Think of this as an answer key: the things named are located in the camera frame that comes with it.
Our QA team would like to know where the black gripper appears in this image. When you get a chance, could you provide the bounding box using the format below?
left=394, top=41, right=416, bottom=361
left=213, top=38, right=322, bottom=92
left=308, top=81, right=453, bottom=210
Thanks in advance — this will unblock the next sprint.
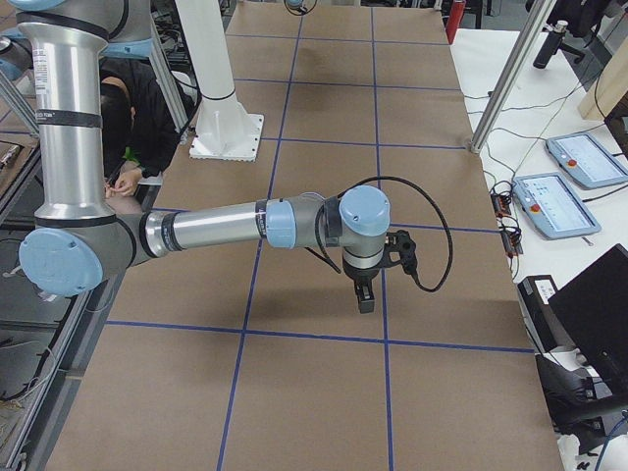
left=343, top=264, right=381, bottom=314

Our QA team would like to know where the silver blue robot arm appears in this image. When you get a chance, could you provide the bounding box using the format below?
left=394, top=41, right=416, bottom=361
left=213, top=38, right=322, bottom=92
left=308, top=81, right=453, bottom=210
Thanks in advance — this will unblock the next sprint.
left=284, top=0, right=318, bottom=16
left=15, top=1, right=393, bottom=313

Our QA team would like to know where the brown paper table mat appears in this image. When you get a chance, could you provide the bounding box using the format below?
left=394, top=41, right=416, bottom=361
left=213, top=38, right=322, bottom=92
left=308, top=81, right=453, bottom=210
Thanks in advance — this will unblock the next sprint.
left=46, top=4, right=565, bottom=471

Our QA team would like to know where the orange electronics board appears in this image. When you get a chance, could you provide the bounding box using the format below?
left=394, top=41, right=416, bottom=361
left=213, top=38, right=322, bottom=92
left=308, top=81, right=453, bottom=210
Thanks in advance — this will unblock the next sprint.
left=491, top=191, right=512, bottom=218

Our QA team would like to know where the black desktop box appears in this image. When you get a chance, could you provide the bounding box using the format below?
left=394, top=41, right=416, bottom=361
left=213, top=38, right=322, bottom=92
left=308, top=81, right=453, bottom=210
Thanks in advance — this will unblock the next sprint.
left=516, top=275, right=575, bottom=352

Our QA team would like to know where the near blue teach pendant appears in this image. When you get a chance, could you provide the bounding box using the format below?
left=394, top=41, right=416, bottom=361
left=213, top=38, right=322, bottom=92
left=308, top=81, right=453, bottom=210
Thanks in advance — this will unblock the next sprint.
left=512, top=173, right=602, bottom=239

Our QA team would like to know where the blue teach pendant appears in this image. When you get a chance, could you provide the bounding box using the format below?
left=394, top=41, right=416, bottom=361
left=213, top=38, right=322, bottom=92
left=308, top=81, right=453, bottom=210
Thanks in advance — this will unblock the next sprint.
left=512, top=173, right=602, bottom=239
left=546, top=132, right=627, bottom=189

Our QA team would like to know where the black laptop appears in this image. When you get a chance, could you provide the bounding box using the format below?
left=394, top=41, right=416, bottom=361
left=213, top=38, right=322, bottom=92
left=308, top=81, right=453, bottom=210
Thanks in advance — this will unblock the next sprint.
left=549, top=243, right=627, bottom=393

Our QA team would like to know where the far blue teach pendant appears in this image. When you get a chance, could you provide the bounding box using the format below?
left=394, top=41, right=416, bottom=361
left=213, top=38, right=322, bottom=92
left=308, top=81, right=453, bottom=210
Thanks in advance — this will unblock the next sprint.
left=546, top=132, right=627, bottom=189

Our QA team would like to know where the person in black jacket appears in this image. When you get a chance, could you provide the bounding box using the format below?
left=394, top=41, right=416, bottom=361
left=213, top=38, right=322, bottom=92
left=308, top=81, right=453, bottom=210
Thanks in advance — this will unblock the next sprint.
left=99, top=58, right=181, bottom=198

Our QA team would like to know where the red cylinder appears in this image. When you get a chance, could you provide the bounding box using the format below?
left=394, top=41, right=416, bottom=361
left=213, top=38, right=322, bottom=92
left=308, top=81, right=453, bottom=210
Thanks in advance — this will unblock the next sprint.
left=445, top=0, right=466, bottom=45

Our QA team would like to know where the black bottle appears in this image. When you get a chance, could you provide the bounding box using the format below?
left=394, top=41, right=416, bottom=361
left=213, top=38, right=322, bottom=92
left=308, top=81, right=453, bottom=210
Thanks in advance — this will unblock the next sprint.
left=533, top=20, right=568, bottom=69

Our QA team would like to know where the wooden board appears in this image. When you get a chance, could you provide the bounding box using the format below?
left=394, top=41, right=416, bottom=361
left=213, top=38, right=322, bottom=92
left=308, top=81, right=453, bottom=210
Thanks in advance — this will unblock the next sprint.
left=578, top=39, right=627, bottom=121

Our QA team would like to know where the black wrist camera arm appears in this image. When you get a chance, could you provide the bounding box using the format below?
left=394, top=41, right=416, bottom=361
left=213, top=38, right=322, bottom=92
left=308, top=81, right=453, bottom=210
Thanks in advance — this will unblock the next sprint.
left=386, top=230, right=418, bottom=277

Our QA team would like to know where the white camera mast pedestal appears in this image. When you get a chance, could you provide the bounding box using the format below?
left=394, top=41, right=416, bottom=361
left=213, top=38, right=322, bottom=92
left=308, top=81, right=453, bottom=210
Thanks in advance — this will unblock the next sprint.
left=176, top=0, right=264, bottom=161

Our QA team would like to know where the aluminium frame post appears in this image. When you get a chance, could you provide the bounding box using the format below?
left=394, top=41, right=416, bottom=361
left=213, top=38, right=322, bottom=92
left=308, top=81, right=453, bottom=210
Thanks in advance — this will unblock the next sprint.
left=469, top=0, right=556, bottom=154

